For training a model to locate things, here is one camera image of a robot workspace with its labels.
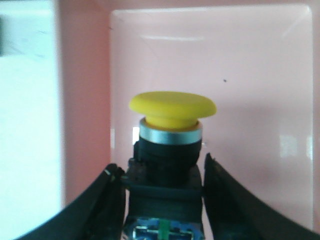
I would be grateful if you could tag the yellow mushroom push button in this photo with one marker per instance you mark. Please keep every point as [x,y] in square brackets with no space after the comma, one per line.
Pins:
[163,179]

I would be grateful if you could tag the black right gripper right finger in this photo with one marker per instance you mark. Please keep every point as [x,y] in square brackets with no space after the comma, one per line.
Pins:
[234,213]

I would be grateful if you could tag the pink plastic bin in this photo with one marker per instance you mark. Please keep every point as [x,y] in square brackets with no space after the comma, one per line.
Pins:
[258,60]

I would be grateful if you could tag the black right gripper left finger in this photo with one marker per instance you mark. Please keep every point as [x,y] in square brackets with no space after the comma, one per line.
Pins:
[97,214]

